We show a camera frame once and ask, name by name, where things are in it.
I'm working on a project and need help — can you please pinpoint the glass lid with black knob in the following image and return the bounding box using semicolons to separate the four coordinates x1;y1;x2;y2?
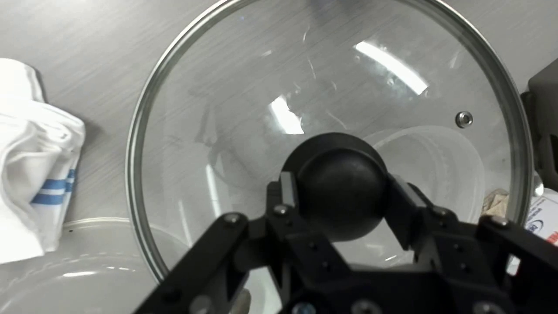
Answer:
126;0;532;275

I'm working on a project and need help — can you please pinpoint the dark grey tray box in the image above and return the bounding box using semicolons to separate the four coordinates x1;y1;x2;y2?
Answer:
521;59;558;189

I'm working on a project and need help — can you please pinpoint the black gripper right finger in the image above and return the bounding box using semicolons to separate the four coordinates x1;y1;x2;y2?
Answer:
385;175;558;314

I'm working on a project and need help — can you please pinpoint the white blue-striped cloth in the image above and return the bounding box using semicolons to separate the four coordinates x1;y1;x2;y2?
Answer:
0;57;85;263

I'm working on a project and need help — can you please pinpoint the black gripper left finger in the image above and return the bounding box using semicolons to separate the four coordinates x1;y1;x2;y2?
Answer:
134;181;298;314

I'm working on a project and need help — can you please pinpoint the red and white card box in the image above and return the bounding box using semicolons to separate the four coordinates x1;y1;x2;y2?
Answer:
525;188;558;245

